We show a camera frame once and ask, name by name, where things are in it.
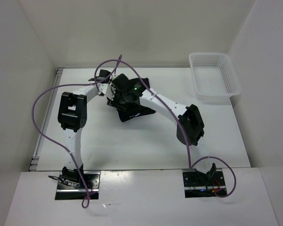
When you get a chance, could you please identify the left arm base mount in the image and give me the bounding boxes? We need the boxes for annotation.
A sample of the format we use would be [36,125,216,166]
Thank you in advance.
[48,171,101,200]

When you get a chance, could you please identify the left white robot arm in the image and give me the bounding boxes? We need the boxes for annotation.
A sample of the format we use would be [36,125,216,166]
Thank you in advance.
[58,69,115,188]

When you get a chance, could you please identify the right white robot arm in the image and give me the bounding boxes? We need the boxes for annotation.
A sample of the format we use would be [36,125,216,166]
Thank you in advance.
[107,73,204,169]

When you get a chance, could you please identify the black shorts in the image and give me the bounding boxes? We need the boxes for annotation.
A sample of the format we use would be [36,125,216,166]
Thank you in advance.
[114,75,156,122]

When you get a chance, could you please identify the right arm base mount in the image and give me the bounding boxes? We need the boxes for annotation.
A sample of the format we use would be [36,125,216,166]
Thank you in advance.
[183,170,227,198]

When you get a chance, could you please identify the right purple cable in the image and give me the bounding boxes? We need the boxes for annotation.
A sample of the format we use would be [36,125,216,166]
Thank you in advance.
[94,60,238,198]

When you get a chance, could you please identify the white plastic basket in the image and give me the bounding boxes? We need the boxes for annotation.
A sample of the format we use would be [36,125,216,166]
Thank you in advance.
[189,52,241,100]

